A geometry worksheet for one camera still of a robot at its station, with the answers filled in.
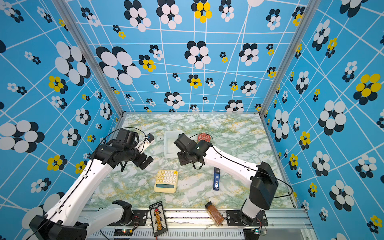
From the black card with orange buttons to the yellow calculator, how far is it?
7cm

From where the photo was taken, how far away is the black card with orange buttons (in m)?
0.71

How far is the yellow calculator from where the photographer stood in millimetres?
838
